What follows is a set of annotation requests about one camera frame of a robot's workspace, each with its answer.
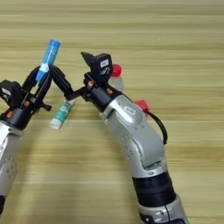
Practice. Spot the green and white glue stick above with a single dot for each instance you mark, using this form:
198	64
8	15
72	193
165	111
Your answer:
61	114

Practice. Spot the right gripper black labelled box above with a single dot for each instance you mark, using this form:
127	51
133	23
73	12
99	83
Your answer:
100	68

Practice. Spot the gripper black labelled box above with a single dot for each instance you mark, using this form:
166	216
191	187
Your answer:
10	92
100	68

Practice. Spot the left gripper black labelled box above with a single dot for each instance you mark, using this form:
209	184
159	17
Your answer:
10	92

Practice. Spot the blue glue stick tube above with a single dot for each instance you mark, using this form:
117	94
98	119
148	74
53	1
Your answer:
49	57

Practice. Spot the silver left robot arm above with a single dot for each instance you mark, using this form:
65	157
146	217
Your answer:
7	163

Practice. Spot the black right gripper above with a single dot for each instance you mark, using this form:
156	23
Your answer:
100	94

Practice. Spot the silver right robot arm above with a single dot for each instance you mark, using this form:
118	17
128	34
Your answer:
140	143

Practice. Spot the clear water bottle red cap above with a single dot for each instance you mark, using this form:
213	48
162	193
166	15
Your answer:
117	78

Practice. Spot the red cube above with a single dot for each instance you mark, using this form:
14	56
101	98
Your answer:
142	105

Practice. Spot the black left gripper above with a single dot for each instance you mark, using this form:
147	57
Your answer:
17	118

